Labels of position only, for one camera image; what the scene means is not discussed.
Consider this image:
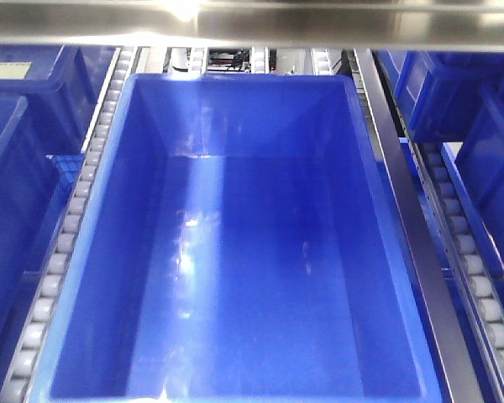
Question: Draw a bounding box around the steel shelf top beam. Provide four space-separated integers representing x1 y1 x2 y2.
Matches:
0 1 504 51

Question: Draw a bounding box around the large blue plastic bin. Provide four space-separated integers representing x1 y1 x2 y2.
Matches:
30 74 442 402

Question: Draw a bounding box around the blue bin far left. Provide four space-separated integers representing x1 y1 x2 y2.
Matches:
0 44 118 370

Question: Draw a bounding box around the blue bin far right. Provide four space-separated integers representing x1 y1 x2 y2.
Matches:
377 50 504 264

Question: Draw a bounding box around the right white roller track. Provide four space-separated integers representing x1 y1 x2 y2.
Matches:
415 144 504 402

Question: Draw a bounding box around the white roller track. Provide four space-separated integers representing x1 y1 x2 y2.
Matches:
415 144 504 402
0 46 142 402

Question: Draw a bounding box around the left white roller track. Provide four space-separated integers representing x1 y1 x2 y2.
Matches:
0 46 142 402

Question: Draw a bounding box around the steel divider rail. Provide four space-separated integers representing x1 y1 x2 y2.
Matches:
354 48 484 402

